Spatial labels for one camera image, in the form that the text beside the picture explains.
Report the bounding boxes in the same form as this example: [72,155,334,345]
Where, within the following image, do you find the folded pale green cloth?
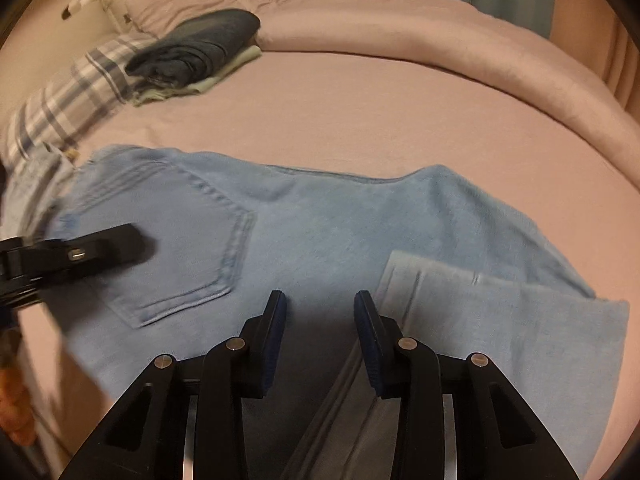
[132,45,263,107]

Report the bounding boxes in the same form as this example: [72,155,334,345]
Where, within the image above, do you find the pink duvet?
[125,0,640,128]

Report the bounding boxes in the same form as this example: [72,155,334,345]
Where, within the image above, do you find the folded dark blue jeans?
[125,9,262,86]

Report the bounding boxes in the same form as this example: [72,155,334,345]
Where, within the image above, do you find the large plaid pillow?
[0,34,151,171]

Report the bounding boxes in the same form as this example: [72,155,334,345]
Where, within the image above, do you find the light blue denim pants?
[0,144,631,480]

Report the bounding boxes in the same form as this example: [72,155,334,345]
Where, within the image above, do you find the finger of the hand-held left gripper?
[30,223,153,282]

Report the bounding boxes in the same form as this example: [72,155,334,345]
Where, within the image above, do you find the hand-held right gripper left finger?
[57,290,288,480]

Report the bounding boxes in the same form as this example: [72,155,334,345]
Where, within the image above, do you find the white pillow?
[100,0,147,37]

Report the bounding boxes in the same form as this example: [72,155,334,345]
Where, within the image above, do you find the white plush toy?
[60,0,108,21]

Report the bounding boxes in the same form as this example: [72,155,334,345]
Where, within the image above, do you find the pink curtain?
[550,0,640,111]

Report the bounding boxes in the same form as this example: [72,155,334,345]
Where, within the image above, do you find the person's left hand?
[0,360,38,447]

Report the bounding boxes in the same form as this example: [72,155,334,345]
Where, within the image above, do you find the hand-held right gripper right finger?
[352,290,583,480]

